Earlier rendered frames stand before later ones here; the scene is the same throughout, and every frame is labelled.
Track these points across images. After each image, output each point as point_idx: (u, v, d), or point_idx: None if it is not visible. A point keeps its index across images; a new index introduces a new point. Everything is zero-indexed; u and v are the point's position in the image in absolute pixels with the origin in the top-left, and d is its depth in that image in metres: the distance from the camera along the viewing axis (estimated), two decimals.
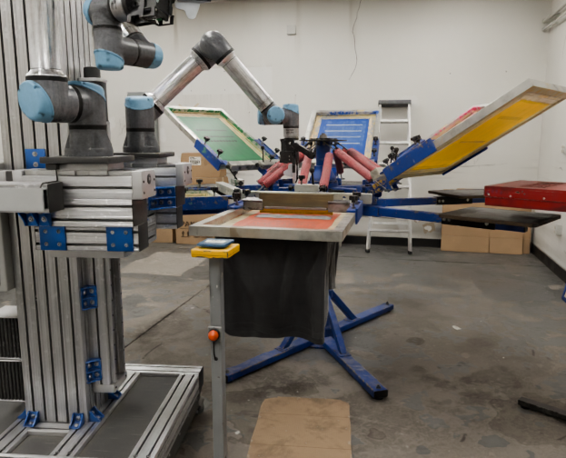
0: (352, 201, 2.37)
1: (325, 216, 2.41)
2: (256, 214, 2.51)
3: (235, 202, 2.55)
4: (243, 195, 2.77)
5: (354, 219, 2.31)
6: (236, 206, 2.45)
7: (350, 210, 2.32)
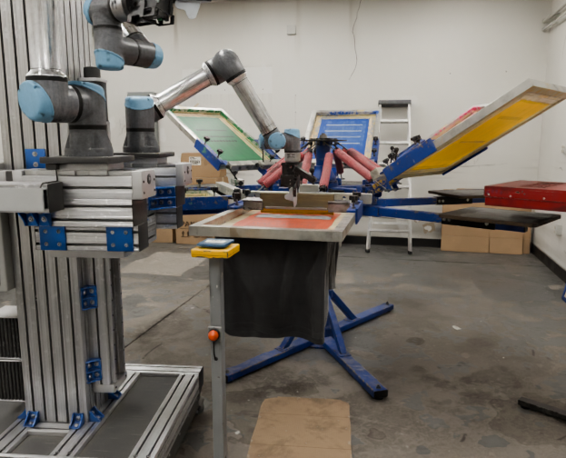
0: (352, 201, 2.37)
1: (325, 216, 2.41)
2: (256, 214, 2.51)
3: (235, 202, 2.55)
4: (243, 195, 2.77)
5: (354, 219, 2.31)
6: (236, 206, 2.45)
7: (350, 210, 2.32)
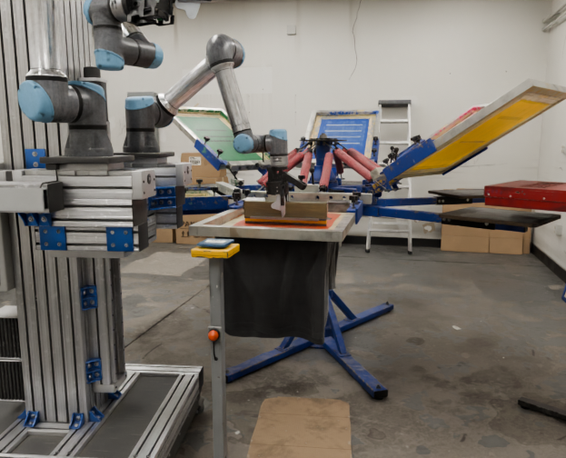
0: (352, 201, 2.37)
1: None
2: None
3: (235, 202, 2.55)
4: (243, 195, 2.77)
5: (354, 219, 2.31)
6: (236, 206, 2.45)
7: (350, 210, 2.32)
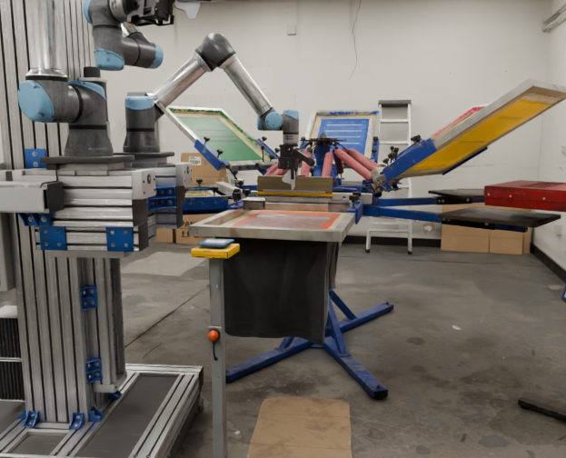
0: (352, 201, 2.37)
1: (325, 216, 2.41)
2: (256, 214, 2.51)
3: (235, 202, 2.55)
4: (243, 195, 2.77)
5: (354, 219, 2.31)
6: (236, 206, 2.45)
7: (350, 210, 2.32)
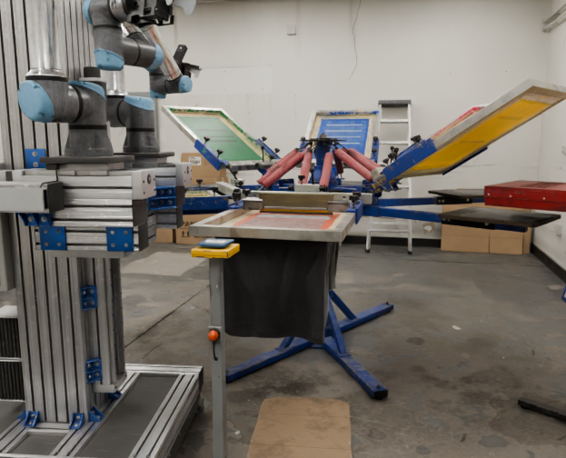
0: (352, 201, 2.37)
1: (325, 216, 2.41)
2: (256, 214, 2.51)
3: (235, 202, 2.55)
4: (243, 195, 2.77)
5: (354, 219, 2.31)
6: (236, 206, 2.45)
7: (350, 210, 2.32)
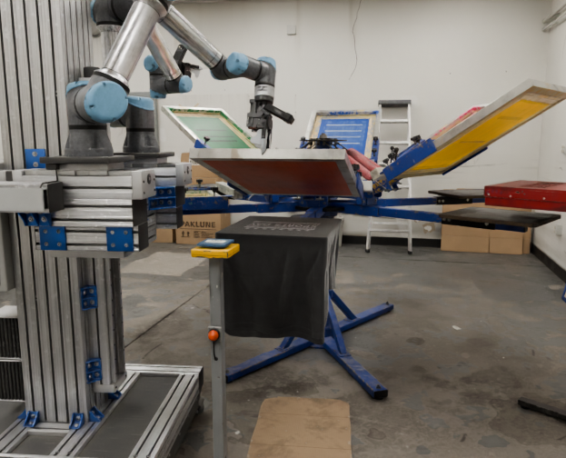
0: (353, 169, 2.37)
1: None
2: (256, 185, 2.49)
3: None
4: None
5: (355, 182, 2.29)
6: None
7: None
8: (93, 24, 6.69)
